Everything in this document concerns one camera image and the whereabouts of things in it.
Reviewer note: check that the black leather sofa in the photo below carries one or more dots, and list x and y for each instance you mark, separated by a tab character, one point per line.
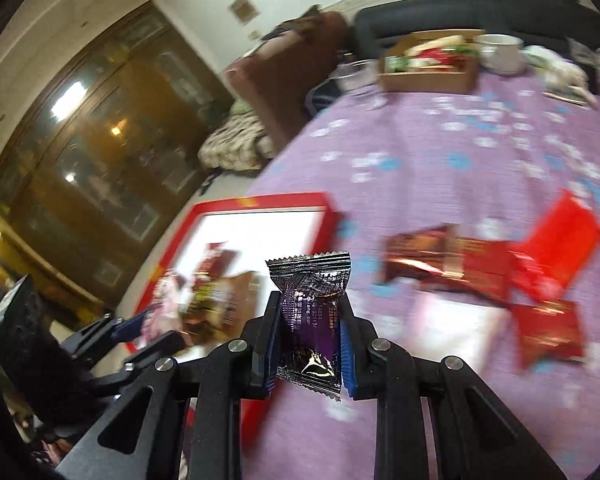
430	17

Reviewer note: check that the green pillow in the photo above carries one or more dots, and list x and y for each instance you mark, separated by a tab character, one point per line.
241	107

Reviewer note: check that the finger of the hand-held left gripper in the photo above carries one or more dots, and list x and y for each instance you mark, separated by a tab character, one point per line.
127	327
165	345

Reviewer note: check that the dark metal chair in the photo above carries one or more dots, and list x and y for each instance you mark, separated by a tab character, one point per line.
320	97

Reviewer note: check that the purple silver snack packet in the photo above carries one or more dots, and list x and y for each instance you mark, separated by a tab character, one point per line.
310	325

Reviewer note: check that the white cup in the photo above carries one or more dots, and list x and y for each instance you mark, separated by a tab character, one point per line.
502	55

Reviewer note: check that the thin booklet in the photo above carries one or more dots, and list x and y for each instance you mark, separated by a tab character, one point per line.
570	96

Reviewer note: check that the dark red snack packet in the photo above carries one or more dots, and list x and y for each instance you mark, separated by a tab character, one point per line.
219	260

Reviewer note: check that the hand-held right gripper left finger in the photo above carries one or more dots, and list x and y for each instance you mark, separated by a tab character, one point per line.
260	355

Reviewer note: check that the red cardboard tray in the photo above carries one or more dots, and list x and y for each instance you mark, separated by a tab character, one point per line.
260	202

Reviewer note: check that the beige brown snack packet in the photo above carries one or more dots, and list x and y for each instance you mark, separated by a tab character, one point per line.
230	300

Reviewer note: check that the large bright red packet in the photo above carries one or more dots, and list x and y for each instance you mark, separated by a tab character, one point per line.
560	240

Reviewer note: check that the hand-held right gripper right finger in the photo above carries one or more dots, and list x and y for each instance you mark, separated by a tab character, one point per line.
348	357

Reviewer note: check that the small red snack packet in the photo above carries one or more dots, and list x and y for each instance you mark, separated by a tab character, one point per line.
547	332

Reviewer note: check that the clear plastic cup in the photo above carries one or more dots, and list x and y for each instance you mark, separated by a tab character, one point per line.
355	77

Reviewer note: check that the small wall plaque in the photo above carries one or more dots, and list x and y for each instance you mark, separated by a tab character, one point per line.
243	9

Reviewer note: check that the cardboard box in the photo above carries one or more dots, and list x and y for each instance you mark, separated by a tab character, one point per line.
425	80

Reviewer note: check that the brown armchair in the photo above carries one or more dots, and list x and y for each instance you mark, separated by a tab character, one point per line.
275	90

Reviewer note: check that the brown jacket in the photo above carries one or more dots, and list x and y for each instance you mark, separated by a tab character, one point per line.
295	22

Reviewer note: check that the wooden glass cabinet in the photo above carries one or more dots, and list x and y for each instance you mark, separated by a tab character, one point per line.
90	135

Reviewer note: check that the patterned brown blanket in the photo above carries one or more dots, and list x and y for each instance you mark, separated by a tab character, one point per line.
235	145

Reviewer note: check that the purple floral tablecloth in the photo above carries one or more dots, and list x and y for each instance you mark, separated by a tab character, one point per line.
430	160

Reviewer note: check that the red white patterned packet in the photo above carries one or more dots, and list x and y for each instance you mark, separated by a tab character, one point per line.
162	305

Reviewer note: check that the dark slippers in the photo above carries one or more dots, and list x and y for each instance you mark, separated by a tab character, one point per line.
206	186

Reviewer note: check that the shiny dark red packet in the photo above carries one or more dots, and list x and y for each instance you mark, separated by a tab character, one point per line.
415	255

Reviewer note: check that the long red snack packet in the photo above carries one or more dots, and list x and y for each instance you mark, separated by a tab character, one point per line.
485	270

